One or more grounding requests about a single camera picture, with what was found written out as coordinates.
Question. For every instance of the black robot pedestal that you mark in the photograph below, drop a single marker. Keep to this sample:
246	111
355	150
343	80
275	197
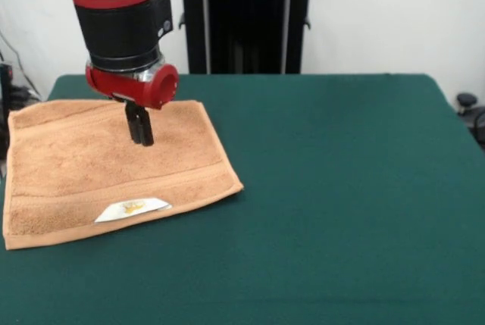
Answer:
246	29

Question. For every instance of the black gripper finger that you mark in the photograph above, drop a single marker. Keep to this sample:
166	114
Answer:
146	130
132	124

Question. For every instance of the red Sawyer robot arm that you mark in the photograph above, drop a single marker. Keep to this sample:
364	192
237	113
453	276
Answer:
113	10

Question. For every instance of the dark green table cloth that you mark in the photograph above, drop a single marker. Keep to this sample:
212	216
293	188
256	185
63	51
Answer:
341	226

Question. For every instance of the black equipment stack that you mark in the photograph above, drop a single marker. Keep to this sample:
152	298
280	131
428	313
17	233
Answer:
7	86

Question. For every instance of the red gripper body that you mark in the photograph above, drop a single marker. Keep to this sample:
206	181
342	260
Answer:
132	90

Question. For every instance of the orange terry towel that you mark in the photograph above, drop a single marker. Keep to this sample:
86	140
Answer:
94	169

